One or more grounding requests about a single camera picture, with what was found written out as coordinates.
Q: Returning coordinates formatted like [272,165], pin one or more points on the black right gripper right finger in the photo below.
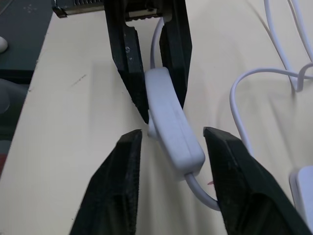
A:
[244,195]

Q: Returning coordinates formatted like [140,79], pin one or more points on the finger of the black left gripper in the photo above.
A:
[177,54]

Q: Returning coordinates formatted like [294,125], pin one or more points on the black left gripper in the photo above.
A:
[78,7]

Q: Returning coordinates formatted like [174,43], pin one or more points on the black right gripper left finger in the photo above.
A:
[112,191]

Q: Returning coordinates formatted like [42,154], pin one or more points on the white box at edge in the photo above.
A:
[304,188]

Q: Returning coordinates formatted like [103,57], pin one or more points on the grey rounded object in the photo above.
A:
[9,98]

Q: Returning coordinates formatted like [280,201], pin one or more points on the small white rounded object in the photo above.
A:
[2,44]

